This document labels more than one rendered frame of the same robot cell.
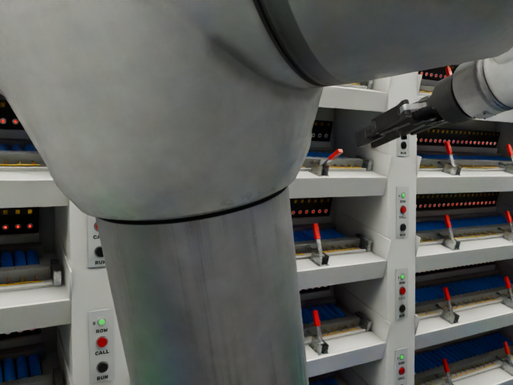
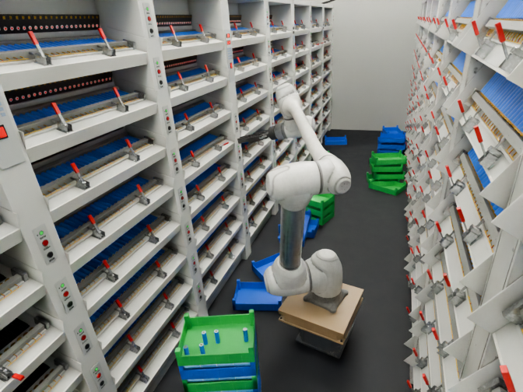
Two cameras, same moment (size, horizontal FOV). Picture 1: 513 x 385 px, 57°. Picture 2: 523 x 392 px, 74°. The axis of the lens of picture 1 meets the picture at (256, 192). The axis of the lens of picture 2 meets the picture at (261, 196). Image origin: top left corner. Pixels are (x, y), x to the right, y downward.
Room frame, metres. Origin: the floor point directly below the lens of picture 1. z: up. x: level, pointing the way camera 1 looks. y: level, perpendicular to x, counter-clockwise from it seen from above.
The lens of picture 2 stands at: (-0.65, 0.92, 1.57)
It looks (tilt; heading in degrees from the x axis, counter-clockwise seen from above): 26 degrees down; 321
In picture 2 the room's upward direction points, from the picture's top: 4 degrees counter-clockwise
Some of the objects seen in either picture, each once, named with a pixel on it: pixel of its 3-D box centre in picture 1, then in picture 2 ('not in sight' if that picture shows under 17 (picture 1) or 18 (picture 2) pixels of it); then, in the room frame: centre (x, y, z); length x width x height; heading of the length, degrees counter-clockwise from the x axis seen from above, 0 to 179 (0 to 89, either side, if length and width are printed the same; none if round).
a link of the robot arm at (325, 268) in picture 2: not in sight; (324, 271); (0.26, -0.19, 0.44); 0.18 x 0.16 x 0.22; 60
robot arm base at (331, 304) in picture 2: not in sight; (328, 290); (0.26, -0.21, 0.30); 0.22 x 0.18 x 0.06; 104
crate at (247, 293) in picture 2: not in sight; (258, 294); (0.73, -0.10, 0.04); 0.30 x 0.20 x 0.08; 44
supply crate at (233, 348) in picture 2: not in sight; (217, 336); (0.30, 0.44, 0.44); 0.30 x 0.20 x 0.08; 50
